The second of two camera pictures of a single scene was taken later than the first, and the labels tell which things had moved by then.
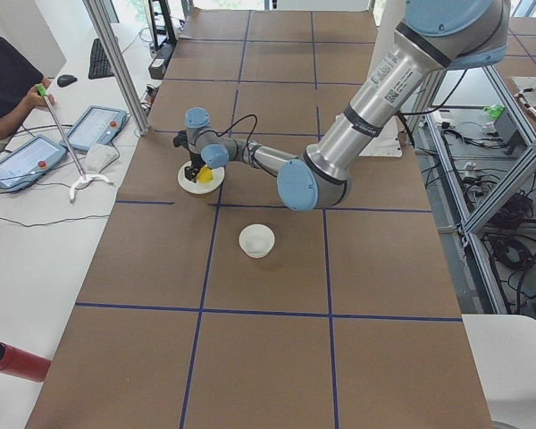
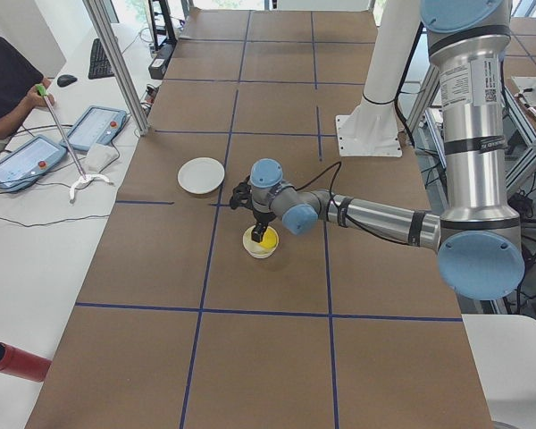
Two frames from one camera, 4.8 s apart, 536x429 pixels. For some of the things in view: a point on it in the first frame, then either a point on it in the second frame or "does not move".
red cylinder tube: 16,363 does not move
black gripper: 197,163 → 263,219
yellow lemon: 205,174 → 269,239
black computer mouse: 66,79 does not move
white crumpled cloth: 100,156 does not move
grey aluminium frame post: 110,39 does not move
